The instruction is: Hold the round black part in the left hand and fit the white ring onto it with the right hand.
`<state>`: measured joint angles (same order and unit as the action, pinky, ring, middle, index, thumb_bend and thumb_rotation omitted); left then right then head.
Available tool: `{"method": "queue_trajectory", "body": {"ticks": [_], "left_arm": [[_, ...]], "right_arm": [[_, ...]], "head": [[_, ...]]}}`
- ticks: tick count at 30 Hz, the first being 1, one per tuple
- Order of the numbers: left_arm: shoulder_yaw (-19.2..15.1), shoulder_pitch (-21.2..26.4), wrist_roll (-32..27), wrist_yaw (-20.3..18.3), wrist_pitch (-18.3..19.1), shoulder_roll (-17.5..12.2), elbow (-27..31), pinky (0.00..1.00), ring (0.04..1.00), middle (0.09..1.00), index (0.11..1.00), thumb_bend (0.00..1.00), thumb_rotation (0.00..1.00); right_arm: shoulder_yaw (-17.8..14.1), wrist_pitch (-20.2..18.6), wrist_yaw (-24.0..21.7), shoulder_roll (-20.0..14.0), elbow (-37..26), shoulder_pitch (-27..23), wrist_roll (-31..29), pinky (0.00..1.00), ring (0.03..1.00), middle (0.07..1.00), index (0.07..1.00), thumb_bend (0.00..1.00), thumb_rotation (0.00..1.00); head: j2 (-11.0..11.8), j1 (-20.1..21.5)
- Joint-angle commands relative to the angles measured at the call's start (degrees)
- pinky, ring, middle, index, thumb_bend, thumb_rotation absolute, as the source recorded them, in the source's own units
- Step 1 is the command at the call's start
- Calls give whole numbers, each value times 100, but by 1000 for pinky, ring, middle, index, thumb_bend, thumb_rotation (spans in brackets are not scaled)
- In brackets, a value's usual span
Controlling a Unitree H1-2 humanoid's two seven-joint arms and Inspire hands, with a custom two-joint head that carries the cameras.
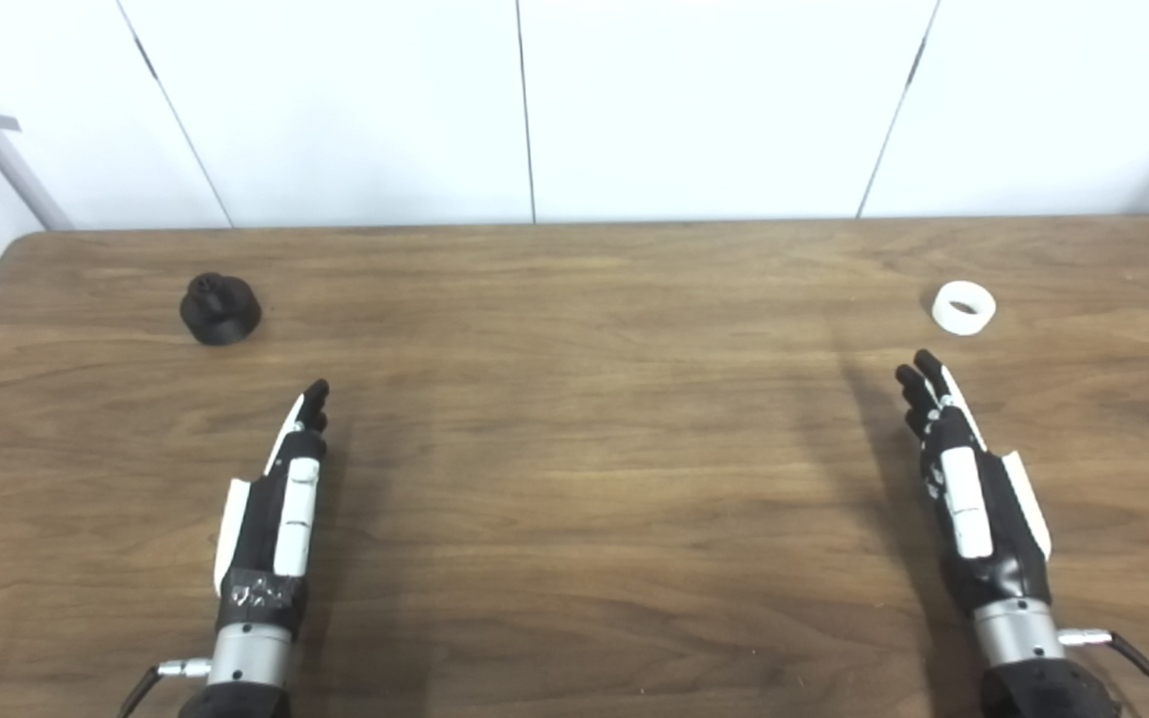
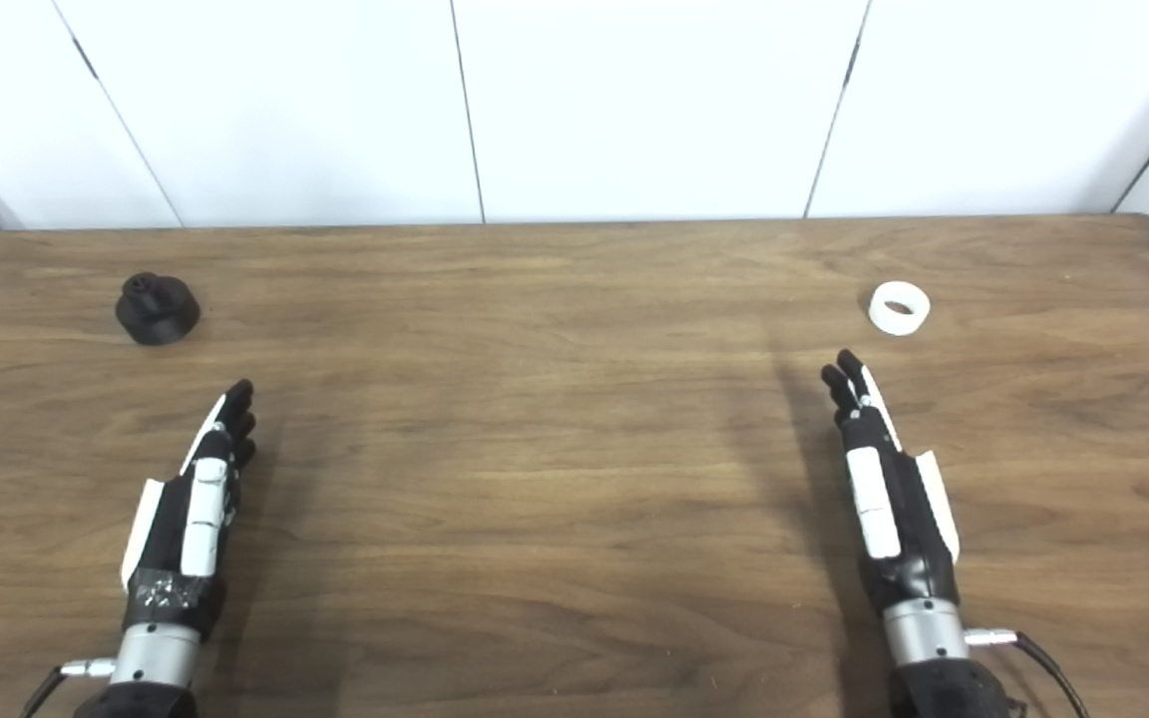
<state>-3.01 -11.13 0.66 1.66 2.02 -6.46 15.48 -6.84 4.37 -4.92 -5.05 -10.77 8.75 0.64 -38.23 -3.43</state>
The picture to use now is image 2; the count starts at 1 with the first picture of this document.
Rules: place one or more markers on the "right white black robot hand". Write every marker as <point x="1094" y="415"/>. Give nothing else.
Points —
<point x="879" y="509"/>

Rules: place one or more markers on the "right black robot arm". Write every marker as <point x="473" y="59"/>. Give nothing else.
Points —
<point x="924" y="633"/>

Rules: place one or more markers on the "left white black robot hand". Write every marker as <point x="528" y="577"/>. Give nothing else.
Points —
<point x="203" y="519"/>

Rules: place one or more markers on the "round black plastic part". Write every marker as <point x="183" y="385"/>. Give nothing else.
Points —
<point x="158" y="314"/>

